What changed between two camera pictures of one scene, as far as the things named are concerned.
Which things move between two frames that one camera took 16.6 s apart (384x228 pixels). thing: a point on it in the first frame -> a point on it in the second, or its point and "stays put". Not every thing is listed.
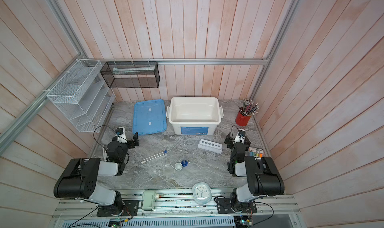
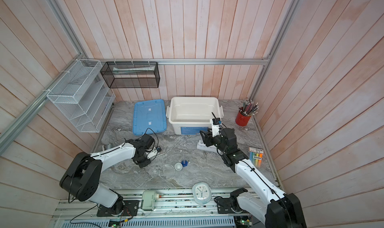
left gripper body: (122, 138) -> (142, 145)
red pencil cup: (241, 119) stays put
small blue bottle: (184, 163) stays put
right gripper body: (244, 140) -> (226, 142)
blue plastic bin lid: (149, 117) stays put
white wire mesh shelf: (83, 94) stays put
